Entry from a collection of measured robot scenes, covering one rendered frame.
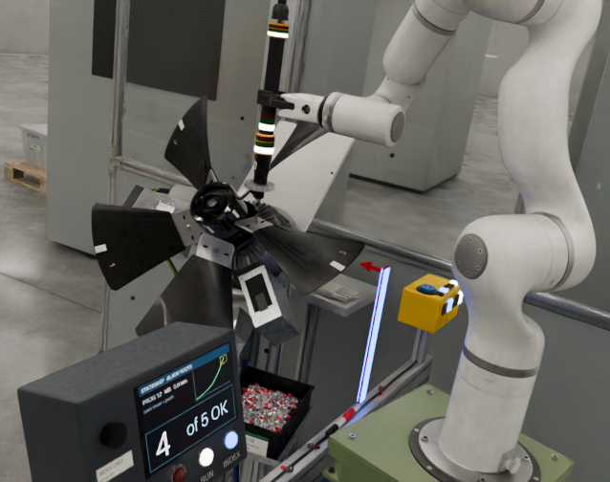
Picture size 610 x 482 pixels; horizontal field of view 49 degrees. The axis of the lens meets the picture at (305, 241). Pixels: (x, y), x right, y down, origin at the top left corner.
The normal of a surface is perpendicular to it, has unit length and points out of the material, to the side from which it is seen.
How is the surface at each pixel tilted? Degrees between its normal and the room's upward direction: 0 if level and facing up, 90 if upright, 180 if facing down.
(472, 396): 89
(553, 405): 90
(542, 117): 77
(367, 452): 1
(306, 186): 50
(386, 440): 1
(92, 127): 90
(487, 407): 89
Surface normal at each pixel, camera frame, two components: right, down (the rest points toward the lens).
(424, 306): -0.54, 0.19
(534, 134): -0.22, 0.17
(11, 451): 0.14, -0.94
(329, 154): -0.33, -0.46
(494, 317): -0.60, 0.67
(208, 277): 0.44, -0.32
